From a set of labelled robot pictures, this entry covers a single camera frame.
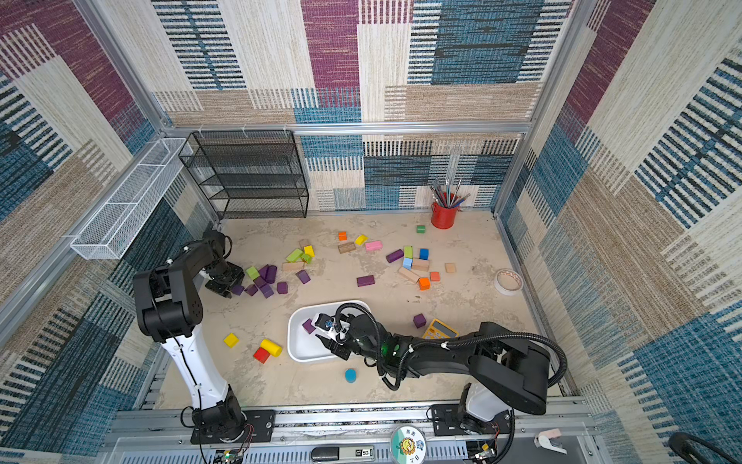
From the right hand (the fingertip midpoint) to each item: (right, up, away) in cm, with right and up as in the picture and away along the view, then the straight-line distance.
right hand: (329, 326), depth 80 cm
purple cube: (+26, -1, +9) cm, 28 cm away
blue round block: (+6, -14, +1) cm, 15 cm away
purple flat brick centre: (+8, +9, +19) cm, 23 cm away
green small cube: (+30, +28, +35) cm, 54 cm away
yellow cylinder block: (-16, -8, +4) cm, 19 cm away
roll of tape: (+58, +9, +19) cm, 61 cm away
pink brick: (+12, +21, +29) cm, 38 cm away
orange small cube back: (0, +25, +34) cm, 42 cm away
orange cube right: (+29, +9, +19) cm, 36 cm away
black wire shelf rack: (-34, +48, +29) cm, 66 cm away
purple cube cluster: (-19, +7, +19) cm, 28 cm away
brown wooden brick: (+2, +21, +29) cm, 35 cm away
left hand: (-34, +8, +20) cm, 40 cm away
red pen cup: (+40, +32, +35) cm, 62 cm away
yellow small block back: (+7, +24, +32) cm, 40 cm away
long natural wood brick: (-16, +14, +25) cm, 33 cm away
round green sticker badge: (+20, -21, -16) cm, 33 cm away
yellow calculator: (+31, -3, +7) cm, 32 cm away
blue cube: (+30, +18, +25) cm, 43 cm away
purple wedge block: (-12, +11, +22) cm, 27 cm away
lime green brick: (-17, +18, +28) cm, 37 cm away
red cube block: (-20, -10, +5) cm, 23 cm away
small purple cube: (-8, -3, +9) cm, 12 cm away
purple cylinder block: (+20, +18, +26) cm, 37 cm away
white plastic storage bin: (-8, -8, +7) cm, 14 cm away
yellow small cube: (-30, -7, +8) cm, 32 cm away
